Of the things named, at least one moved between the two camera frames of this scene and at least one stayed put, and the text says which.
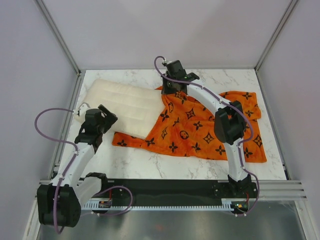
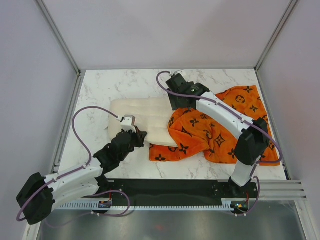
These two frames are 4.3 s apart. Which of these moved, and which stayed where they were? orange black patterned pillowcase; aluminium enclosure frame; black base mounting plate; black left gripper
Moved: black left gripper; orange black patterned pillowcase
Stayed: black base mounting plate; aluminium enclosure frame
